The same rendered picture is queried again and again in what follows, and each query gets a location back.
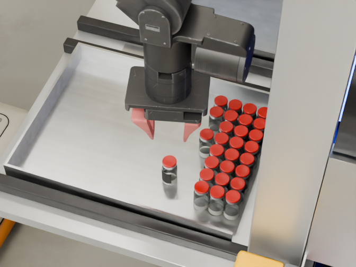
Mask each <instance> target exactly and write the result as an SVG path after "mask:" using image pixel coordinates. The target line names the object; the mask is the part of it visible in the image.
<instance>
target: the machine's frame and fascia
mask: <svg viewBox="0 0 356 267"><path fill-rule="evenodd" d="M333 147H334V144H332V149H331V152H330V156H329V159H328V163H327V167H326V171H325V175H324V178H323V183H322V187H321V191H320V194H319V197H318V201H317V206H316V209H315V213H314V217H313V222H312V224H311V228H310V232H309V236H308V240H307V244H306V248H305V252H304V255H305V254H306V255H307V257H306V259H308V260H312V261H315V262H318V263H322V264H326V265H329V266H333V267H356V157H354V156H350V155H346V154H342V153H338V152H334V151H333ZM303 257H304V256H303Z"/></svg>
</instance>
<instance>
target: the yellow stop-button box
mask: <svg viewBox="0 0 356 267"><path fill-rule="evenodd" d="M234 267H299V266H296V265H293V264H289V263H286V264H285V265H284V264H283V263H282V262H280V261H277V260H273V259H270V258H267V257H264V256H260V255H257V254H253V253H250V252H247V251H240V252H239V253H238V254H237V256H236V261H235V264H234Z"/></svg>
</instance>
